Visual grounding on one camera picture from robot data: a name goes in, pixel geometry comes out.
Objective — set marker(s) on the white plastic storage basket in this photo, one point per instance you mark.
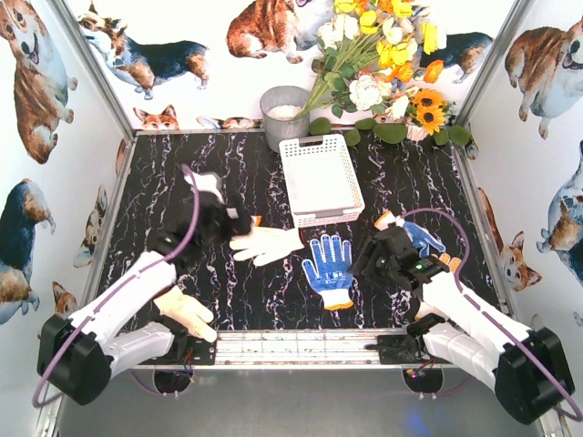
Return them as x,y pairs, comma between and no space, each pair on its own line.
321,182

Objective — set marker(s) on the artificial flower bouquet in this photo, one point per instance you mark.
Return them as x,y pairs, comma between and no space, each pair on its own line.
382,57

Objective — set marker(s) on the plain white cotton glove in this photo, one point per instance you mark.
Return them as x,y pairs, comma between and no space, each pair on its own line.
265,245

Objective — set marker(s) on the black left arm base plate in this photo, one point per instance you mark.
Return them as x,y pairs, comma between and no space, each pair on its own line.
188,350

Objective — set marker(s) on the grey metal bucket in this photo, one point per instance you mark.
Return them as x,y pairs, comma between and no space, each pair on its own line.
280,107

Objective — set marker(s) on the blue dotted white glove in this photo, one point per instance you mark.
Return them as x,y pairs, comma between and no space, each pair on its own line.
328,271

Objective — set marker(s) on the cream leather glove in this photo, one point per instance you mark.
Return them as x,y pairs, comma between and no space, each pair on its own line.
189,312

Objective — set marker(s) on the yellow dotted glove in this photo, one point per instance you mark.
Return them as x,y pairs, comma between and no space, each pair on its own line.
452,263

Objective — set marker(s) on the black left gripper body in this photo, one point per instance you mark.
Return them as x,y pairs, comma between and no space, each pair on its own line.
238,223

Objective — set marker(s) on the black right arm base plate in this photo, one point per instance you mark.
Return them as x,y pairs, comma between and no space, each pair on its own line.
401,349

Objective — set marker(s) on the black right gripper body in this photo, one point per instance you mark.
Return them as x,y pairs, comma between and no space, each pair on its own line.
380,253

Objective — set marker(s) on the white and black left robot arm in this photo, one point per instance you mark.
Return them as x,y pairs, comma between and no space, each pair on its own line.
144,314

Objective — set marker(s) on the aluminium front rail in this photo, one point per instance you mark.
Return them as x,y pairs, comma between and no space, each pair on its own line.
293,350

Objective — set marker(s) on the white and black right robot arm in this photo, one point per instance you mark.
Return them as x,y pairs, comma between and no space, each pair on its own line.
526,369

